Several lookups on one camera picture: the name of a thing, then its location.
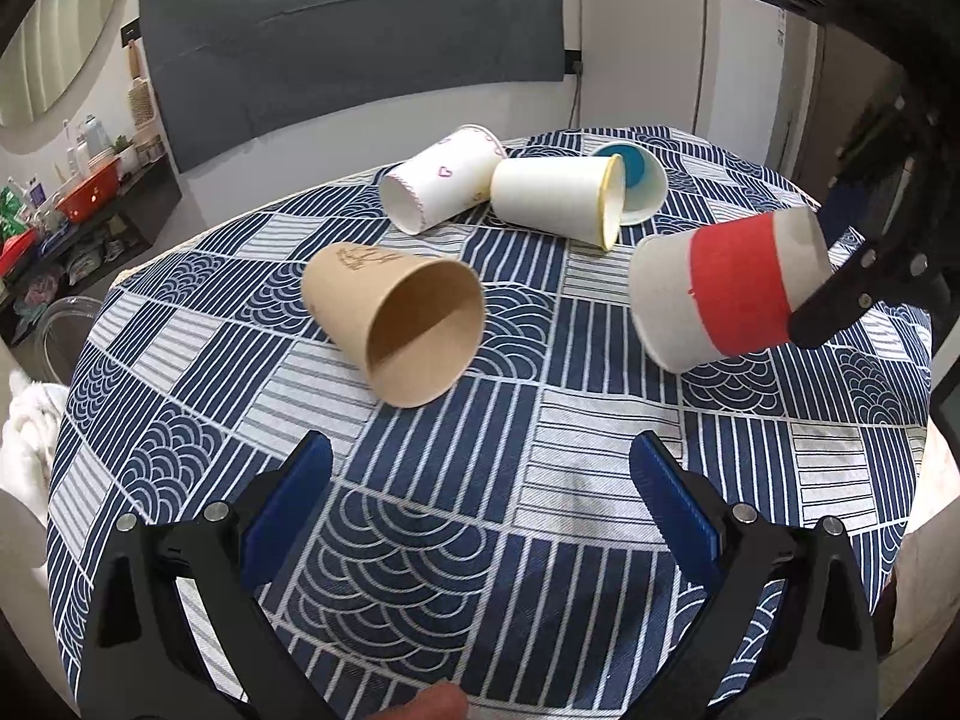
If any red banded white paper cup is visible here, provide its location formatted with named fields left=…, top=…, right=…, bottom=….
left=628, top=206, right=832, bottom=374

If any white cup with yellow rim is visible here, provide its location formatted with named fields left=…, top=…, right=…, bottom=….
left=490, top=154, right=626, bottom=252

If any white cup with pink hearts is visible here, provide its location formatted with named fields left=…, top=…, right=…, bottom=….
left=377, top=124, right=506, bottom=236

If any brown kraft paper cup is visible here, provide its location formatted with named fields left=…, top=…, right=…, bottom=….
left=301, top=242, right=485, bottom=408

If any person's left hand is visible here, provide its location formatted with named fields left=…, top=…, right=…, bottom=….
left=370, top=681, right=469, bottom=720

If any brown door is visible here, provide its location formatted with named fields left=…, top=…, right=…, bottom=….
left=793, top=26, right=900, bottom=202

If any white refrigerator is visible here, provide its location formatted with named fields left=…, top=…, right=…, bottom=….
left=579, top=0, right=786, bottom=163

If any white fluffy blanket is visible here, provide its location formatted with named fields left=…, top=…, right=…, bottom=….
left=2, top=369, right=68, bottom=525

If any transparent acrylic chair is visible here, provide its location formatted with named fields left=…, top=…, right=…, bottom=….
left=34, top=296, right=103, bottom=385

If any blue white patterned tablecloth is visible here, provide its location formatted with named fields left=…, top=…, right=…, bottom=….
left=47, top=125, right=931, bottom=718

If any red plate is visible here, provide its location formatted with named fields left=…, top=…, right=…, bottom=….
left=0, top=229, right=36, bottom=277

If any red colander bowl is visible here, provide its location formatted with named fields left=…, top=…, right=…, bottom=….
left=55, top=156, right=121, bottom=224

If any dark grey covered television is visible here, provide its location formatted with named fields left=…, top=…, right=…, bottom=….
left=139, top=0, right=565, bottom=171

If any black wall socket with cable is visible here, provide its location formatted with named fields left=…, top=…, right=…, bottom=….
left=565, top=49, right=583, bottom=128

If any black wall shelf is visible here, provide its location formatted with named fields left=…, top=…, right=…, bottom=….
left=2, top=156, right=182, bottom=348

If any oval wall mirror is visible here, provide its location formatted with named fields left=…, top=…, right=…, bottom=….
left=2, top=0, right=116, bottom=127

